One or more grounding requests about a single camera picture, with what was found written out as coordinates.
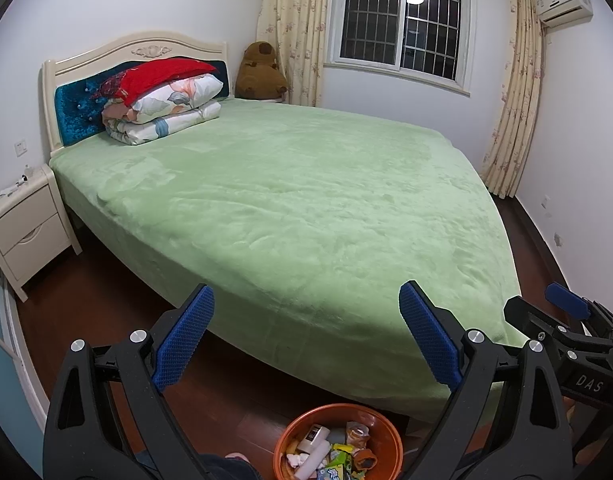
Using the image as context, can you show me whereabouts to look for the folded floral quilt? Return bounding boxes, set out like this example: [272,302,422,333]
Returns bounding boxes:
[102,100,222,146]
[130,74,224,124]

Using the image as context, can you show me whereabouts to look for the green snack packet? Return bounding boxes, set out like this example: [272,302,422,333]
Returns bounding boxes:
[329,447,355,472]

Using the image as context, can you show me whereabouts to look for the barred window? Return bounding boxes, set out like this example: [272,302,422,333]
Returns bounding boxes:
[323,0,472,99]

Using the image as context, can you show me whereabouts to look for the brown plush bear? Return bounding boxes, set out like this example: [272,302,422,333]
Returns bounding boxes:
[235,41,289,101]

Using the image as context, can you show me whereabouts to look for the person's left leg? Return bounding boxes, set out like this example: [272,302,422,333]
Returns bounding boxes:
[199,457,264,480]

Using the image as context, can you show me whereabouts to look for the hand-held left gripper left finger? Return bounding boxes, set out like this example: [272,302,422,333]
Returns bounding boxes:
[42,283,216,480]

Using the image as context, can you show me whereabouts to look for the cream and blue headboard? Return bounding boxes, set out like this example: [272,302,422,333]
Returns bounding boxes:
[41,31,236,158]

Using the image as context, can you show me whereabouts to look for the small white box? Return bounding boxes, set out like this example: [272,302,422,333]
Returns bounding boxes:
[299,424,332,454]

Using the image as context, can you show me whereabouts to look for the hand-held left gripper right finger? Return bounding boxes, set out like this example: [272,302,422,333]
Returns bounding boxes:
[399,280,574,480]

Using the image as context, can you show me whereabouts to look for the orange plastic trash bin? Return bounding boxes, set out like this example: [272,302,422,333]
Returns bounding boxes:
[274,403,404,480]

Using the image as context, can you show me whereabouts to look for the white air conditioner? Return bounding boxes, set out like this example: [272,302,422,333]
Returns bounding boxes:
[536,0,594,29]

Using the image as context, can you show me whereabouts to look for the orange white snack wrapper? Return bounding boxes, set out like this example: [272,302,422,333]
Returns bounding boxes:
[345,421,372,448]

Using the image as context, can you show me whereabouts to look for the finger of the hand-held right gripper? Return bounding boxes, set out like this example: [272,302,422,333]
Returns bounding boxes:
[545,282,613,343]
[503,296,569,350]

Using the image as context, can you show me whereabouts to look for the bed with green cover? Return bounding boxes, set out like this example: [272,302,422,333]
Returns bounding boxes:
[50,97,529,418]

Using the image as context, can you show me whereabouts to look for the white plastic tube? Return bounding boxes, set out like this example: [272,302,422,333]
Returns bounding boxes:
[294,442,333,480]

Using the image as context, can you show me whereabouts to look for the floral cream curtain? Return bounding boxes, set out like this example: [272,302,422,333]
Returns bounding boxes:
[479,0,544,199]
[256,0,337,108]

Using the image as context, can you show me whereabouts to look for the cream nightstand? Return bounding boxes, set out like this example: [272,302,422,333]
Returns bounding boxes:
[0,162,83,304]

